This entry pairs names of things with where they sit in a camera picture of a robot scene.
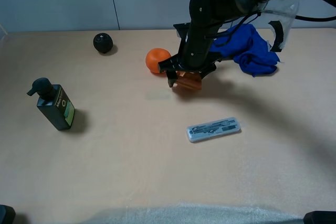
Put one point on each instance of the black object bottom right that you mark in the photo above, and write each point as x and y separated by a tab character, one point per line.
320	217

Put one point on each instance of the clear compass case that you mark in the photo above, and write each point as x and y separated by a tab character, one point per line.
213	129

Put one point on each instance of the black object bottom left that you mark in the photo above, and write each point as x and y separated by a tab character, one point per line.
7	214

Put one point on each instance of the clear plastic wrap on arm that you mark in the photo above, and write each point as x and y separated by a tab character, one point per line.
280	15

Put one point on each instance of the black pump bottle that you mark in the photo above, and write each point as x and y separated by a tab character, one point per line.
53	103

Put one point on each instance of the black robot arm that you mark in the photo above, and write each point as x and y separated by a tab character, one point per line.
206	12

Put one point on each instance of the black ball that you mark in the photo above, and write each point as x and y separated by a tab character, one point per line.
103	43

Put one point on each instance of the orange fruit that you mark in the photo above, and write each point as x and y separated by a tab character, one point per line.
154	56

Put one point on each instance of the blue cloth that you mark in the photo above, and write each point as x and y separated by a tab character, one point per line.
248	49

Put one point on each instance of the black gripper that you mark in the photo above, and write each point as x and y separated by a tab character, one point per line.
193	54

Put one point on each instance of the black object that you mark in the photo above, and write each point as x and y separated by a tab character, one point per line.
7	214
320	217

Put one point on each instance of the orange waffle piece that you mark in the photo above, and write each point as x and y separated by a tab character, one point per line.
189	80

